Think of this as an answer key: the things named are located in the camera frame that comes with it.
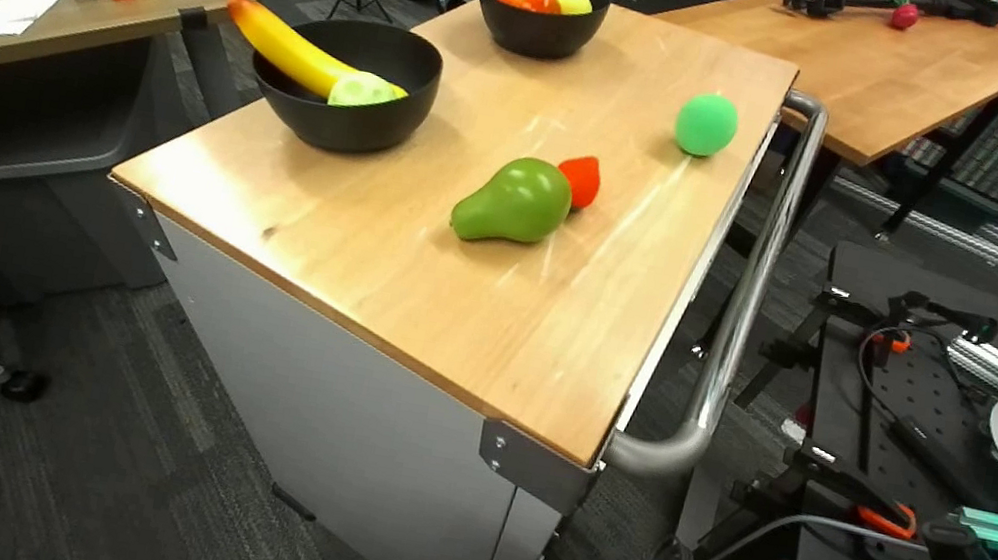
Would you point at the grey cabinet with wooden top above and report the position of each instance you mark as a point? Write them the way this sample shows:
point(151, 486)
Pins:
point(496, 300)

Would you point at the green pear toy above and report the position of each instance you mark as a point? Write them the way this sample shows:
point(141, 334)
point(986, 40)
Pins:
point(517, 204)

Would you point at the red strawberry toy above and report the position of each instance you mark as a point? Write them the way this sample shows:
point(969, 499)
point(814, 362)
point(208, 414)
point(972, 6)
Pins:
point(584, 180)

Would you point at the large black bowl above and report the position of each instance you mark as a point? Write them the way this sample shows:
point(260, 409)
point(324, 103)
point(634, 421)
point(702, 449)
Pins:
point(353, 122)

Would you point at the light green lime slice toy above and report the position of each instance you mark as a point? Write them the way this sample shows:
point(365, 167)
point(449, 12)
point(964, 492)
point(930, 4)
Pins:
point(362, 91)

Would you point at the small black bowl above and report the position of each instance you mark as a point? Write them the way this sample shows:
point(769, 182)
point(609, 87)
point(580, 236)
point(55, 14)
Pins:
point(536, 33)

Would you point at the green ball toy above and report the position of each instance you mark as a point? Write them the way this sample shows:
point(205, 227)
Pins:
point(705, 125)

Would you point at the yellow lemon toy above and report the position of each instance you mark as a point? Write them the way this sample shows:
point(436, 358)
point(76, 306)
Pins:
point(574, 1)

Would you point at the yellow banana toy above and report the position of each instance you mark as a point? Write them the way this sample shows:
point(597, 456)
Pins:
point(289, 47)

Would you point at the long wooden table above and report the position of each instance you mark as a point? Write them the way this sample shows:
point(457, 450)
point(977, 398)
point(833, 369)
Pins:
point(888, 76)

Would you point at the orange clamp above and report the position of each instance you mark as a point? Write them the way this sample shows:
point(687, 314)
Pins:
point(889, 523)

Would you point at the red radish toy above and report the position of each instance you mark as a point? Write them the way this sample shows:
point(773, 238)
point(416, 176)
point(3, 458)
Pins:
point(904, 16)

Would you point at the aluminium rail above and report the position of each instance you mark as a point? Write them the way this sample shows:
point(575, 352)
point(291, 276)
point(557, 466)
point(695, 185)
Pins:
point(972, 238)

